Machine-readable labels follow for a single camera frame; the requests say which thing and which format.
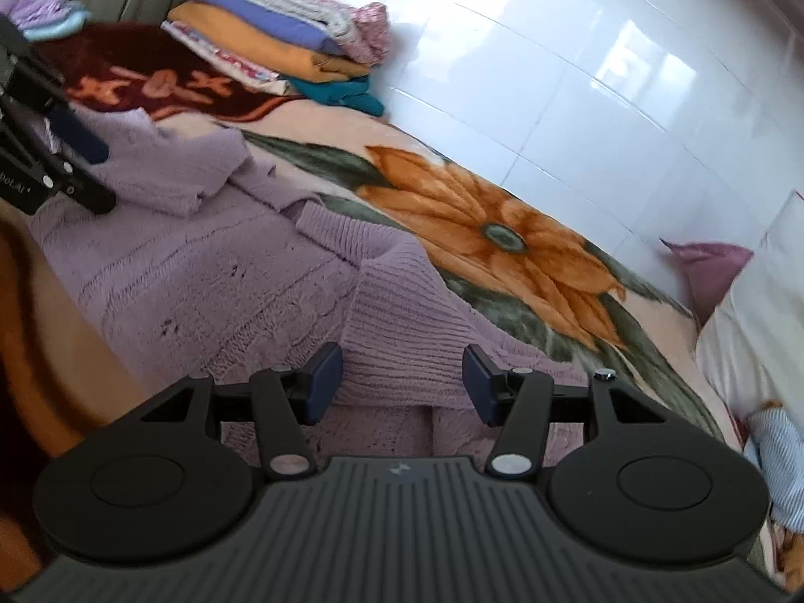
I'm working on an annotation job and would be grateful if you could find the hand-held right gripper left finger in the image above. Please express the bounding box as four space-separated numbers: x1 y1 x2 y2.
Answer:
122 342 345 479

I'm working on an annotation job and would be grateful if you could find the blue striped cloth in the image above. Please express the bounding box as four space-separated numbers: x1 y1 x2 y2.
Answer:
744 402 804 534

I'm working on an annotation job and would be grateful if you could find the light blue folded cloth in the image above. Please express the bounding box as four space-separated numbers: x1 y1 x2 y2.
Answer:
22 3 92 42

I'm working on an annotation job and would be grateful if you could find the lilac folded cloth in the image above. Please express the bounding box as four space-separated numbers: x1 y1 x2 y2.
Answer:
0 0 71 31

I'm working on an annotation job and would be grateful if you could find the lilac knitted cardigan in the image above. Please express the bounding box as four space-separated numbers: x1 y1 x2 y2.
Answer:
28 107 591 472

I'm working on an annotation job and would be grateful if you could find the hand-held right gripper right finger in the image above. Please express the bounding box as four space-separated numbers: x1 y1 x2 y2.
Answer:
461 344 678 479

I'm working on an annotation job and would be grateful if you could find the white pillow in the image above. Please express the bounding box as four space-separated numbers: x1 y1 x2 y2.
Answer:
694 191 804 431

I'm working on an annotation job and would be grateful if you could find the floral printed blanket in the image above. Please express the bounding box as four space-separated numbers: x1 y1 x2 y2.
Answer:
38 20 783 579

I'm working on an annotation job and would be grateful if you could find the person's left forearm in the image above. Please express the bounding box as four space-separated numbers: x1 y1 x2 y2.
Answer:
0 204 152 579

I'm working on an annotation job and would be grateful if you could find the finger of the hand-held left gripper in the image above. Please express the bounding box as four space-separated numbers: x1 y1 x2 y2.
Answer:
0 97 118 216
0 15 112 165

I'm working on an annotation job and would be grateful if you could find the pink pillow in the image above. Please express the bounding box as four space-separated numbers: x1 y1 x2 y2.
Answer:
659 239 755 323

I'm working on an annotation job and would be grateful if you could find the stack of folded clothes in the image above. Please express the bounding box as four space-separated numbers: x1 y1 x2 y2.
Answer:
160 0 391 118

